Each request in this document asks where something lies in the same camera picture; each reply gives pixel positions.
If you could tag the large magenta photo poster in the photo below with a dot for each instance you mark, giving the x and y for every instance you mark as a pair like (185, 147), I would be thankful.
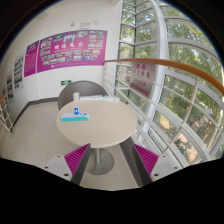
(71, 50)

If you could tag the blue and white charger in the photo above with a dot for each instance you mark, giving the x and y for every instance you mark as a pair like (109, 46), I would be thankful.
(76, 111)

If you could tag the narrow magenta text poster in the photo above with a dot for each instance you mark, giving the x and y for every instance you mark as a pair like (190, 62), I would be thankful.
(31, 59)

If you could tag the white railing with orange handrail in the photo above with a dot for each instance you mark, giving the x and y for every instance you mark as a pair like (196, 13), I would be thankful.
(173, 65)

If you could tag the grey metal table pedestal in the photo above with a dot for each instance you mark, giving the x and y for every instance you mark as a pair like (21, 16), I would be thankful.
(100, 163)

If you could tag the red-lettered danger sign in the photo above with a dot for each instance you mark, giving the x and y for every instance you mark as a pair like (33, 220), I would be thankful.
(143, 78)

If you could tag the grey round-backed chair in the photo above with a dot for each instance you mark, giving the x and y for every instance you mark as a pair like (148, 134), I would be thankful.
(81, 88)

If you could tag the white photo display board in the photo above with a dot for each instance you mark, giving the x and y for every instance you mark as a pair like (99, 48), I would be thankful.
(18, 71)
(10, 86)

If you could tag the green exit sign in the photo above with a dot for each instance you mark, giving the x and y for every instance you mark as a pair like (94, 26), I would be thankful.
(66, 82)

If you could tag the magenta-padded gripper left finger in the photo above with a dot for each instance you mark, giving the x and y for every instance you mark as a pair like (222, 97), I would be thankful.
(76, 159)

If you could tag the white stair railing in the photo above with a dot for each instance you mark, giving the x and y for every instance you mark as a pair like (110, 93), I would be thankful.
(6, 115)

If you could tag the white and teal power strip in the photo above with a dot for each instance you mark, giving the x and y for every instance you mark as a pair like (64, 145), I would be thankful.
(74, 117)

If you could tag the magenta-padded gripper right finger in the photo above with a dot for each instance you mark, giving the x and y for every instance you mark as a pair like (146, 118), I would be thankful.
(146, 159)

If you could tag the flat white blue box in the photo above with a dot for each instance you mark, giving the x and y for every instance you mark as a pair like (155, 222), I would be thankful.
(112, 98)

